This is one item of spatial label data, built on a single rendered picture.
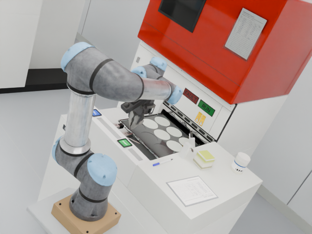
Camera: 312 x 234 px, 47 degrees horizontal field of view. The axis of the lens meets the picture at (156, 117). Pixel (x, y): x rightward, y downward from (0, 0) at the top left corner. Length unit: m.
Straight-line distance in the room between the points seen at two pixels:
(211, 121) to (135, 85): 1.06
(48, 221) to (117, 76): 0.68
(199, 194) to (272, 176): 2.10
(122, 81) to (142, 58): 1.36
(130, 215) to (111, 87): 0.84
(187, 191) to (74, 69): 0.79
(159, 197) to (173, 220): 0.11
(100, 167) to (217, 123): 0.94
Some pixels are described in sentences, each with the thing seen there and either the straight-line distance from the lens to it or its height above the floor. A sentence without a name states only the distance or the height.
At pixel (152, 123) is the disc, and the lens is 2.12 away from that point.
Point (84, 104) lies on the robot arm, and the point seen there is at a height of 1.33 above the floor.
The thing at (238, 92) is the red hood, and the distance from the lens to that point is 1.94.
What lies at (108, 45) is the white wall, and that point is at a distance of 5.01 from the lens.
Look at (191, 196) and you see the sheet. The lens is 1.61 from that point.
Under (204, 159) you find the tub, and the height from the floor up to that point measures 1.03.
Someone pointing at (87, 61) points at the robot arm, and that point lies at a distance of 1.10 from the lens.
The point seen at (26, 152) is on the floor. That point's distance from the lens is 3.07.
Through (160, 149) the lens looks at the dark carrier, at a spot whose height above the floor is 0.90.
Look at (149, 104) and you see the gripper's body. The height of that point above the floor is 1.20.
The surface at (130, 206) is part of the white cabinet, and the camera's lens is 1.75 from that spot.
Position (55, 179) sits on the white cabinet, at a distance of 2.24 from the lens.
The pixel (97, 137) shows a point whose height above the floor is 0.90.
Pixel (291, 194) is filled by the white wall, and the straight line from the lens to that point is 3.66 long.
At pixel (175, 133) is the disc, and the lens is 2.12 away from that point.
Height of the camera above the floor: 1.92
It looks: 27 degrees down
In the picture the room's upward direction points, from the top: 23 degrees clockwise
